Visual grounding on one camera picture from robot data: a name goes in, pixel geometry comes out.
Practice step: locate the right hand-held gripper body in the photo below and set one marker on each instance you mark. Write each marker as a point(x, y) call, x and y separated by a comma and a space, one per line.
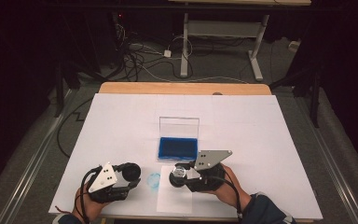
point(211, 158)

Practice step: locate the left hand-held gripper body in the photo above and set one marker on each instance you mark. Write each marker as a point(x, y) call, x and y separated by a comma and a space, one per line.
point(104, 179)

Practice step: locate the black stamp with clear knob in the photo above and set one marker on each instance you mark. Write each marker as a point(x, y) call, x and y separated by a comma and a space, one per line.
point(178, 171)

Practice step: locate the black round stamp cap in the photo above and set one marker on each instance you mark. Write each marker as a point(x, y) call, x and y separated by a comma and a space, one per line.
point(132, 171)

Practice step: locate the blue ink pad box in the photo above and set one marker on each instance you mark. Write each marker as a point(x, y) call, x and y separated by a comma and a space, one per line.
point(177, 148)

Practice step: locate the person's left hand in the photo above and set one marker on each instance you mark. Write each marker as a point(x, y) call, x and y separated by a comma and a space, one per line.
point(88, 208)

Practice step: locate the person's right hand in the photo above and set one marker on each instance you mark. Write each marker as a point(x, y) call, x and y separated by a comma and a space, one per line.
point(230, 191)

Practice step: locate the white paper sheet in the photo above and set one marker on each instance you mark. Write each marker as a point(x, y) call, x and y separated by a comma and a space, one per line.
point(174, 202)

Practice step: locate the large white table cover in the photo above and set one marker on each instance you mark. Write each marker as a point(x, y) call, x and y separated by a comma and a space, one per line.
point(121, 124)

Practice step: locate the black metal stand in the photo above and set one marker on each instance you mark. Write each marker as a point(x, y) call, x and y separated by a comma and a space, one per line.
point(315, 105)
point(59, 99)

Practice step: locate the white power adapter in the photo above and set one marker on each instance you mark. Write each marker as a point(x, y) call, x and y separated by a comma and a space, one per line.
point(167, 53)

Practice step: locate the white power strip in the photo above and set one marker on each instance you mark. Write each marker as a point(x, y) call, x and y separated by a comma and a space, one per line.
point(293, 46)

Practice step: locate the aluminium rail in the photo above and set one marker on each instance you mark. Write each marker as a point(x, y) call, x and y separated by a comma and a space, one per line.
point(28, 174)
point(338, 183)

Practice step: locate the white desk frame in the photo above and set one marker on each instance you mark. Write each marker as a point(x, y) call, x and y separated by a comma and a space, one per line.
point(220, 28)

